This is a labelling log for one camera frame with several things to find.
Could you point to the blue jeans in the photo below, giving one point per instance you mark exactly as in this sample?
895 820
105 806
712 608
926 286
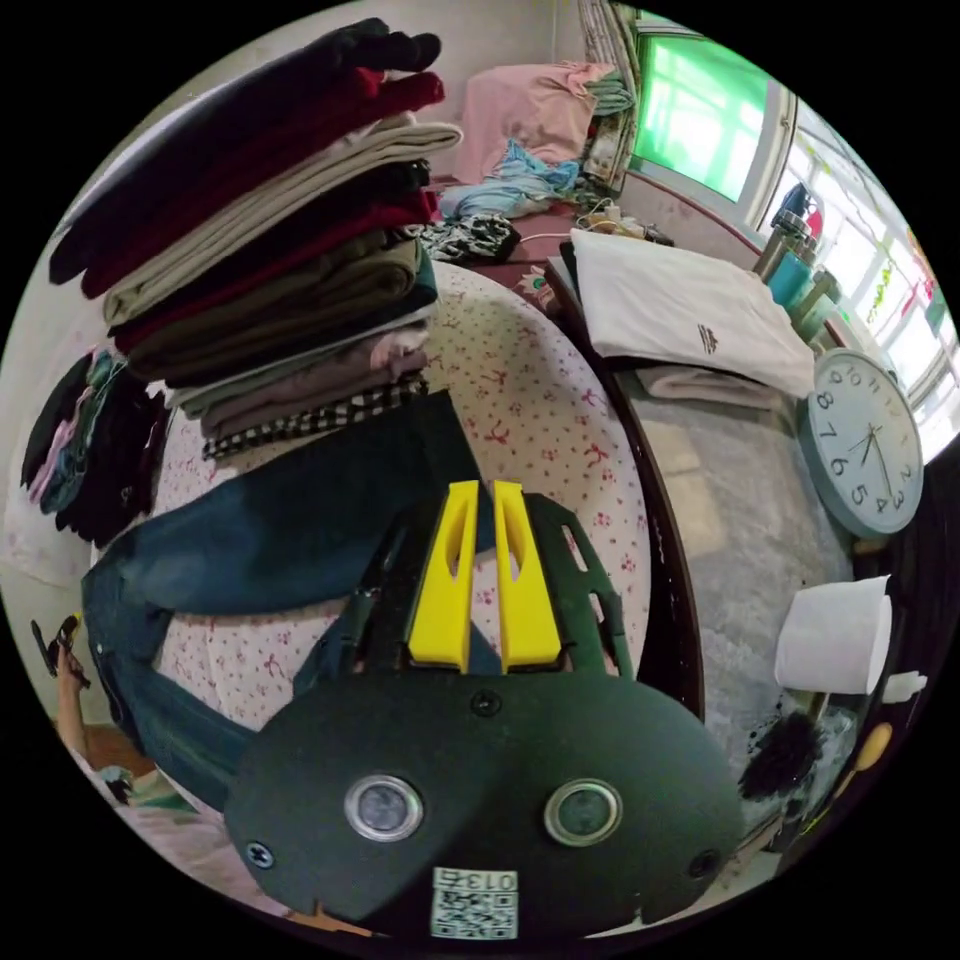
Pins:
247 517

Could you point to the person's left hand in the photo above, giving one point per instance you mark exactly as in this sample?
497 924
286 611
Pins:
71 701

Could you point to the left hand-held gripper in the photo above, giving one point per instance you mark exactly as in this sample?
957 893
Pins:
54 651

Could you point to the steel flask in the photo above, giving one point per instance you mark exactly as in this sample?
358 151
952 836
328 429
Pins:
780 244

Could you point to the pale blue wall clock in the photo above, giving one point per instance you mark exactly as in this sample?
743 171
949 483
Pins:
862 450

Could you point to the pile of clothes with white shirt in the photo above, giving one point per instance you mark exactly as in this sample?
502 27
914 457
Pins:
675 315

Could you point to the pink covered bundle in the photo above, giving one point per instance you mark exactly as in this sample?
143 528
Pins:
517 112

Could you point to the teal bottle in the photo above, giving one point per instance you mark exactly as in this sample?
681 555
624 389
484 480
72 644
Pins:
789 281

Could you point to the white paper roll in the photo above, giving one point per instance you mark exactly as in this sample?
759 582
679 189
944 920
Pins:
832 637

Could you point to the window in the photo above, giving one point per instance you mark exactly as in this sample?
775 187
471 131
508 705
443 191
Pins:
705 112

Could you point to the striped curtain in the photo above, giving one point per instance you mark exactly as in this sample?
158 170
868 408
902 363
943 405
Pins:
609 82

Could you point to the grey fuzzy rug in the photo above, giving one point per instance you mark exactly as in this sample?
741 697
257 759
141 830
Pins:
750 510

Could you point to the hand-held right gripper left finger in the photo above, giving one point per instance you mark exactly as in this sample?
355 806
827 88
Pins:
441 600

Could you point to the tall pile of clothes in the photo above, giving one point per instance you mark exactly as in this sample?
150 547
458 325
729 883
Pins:
262 247

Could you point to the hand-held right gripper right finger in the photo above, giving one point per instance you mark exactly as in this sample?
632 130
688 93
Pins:
529 607

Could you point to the dark pile of clothes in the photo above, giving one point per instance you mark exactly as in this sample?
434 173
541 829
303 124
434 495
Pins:
105 457

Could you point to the black and white patterned cloth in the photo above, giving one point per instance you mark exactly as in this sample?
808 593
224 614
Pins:
469 236

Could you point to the light blue cloth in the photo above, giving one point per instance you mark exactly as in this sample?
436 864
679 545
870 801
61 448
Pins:
517 184

